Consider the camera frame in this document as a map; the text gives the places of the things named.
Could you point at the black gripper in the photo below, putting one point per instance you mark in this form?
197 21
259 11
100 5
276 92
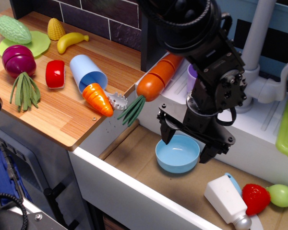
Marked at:
204 128

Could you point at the light blue plastic cup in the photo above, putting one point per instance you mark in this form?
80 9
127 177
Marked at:
86 72

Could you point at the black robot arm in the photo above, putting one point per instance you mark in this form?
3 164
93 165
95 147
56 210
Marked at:
198 31

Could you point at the light blue plastic bowl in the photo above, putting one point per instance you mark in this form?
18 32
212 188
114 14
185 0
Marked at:
180 155

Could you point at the wooden kitchen counter board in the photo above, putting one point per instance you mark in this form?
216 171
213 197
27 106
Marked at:
63 115

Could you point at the large orange toy carrot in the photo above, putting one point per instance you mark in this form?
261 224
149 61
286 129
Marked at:
151 86

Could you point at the purple plastic cup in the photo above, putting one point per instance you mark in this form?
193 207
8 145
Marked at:
192 77

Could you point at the yellow toy corn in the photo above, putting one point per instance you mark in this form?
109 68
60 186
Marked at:
55 29

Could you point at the black oven door handle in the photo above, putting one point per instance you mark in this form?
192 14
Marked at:
51 194

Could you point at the purple toy beet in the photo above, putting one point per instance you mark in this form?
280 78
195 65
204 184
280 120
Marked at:
19 63

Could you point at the blue plastic object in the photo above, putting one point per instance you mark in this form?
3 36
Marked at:
10 179

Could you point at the small orange toy carrot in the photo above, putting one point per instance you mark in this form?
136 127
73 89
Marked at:
95 96

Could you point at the green toy pear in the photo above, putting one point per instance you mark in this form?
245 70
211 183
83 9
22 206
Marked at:
278 194

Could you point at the white plastic pasta spoon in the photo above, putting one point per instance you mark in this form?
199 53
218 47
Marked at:
117 100

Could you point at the red toy apple slice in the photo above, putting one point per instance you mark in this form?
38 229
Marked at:
55 74

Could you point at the light green toy leaf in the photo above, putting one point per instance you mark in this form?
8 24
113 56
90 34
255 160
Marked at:
39 44

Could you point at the green toy bitter gourd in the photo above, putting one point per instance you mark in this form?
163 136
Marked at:
14 30

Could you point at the red toy strawberry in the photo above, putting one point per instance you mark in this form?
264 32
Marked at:
256 198

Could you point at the yellow toy banana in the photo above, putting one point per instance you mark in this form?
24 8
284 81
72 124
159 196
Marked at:
70 39

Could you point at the white toy bottle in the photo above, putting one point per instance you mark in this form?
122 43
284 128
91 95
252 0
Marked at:
226 200

